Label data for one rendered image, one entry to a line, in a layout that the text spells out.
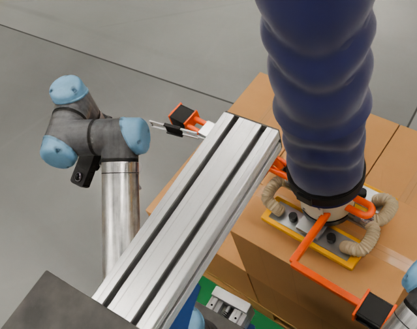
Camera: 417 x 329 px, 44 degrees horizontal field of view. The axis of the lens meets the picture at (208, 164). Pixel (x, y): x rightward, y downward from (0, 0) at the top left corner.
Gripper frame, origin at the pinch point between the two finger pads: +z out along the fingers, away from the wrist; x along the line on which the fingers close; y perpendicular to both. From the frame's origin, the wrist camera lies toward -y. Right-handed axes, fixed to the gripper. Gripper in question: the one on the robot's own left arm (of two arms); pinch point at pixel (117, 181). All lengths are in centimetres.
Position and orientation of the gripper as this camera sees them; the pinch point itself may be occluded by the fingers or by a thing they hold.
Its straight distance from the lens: 138.5
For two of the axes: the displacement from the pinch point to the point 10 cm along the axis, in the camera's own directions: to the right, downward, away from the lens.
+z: 2.1, 5.6, 8.0
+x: -8.2, -3.4, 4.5
